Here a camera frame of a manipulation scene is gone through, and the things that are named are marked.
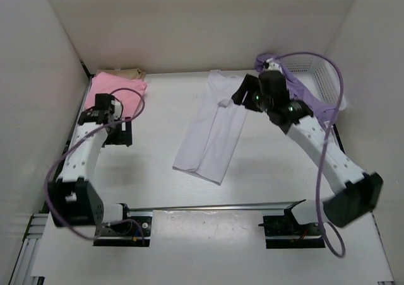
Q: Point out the aluminium frame rail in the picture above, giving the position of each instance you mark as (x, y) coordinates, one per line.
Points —
(131, 93)

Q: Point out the lavender t shirt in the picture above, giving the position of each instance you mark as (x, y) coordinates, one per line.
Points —
(298, 90)

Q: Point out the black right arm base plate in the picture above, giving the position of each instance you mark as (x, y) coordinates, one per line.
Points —
(281, 233)

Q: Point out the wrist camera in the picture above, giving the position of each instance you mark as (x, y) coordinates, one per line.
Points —
(109, 103)
(272, 65)

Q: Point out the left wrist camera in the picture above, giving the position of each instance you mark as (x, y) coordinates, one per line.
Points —
(109, 103)

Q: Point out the white t shirt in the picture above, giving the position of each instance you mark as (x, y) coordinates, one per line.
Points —
(211, 138)

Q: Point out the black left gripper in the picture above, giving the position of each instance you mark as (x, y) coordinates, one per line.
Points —
(124, 137)

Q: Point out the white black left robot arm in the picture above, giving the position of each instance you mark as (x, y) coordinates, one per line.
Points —
(73, 195)

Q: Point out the beige t shirt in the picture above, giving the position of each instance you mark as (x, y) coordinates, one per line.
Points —
(131, 74)

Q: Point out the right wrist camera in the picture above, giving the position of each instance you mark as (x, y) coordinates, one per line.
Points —
(272, 65)

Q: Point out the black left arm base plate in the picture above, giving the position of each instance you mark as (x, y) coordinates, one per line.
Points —
(134, 233)

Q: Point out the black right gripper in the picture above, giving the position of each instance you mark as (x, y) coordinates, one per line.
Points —
(249, 84)

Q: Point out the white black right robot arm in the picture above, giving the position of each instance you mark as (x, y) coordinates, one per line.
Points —
(355, 192)

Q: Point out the white plastic laundry basket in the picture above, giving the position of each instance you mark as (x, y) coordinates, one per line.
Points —
(317, 74)

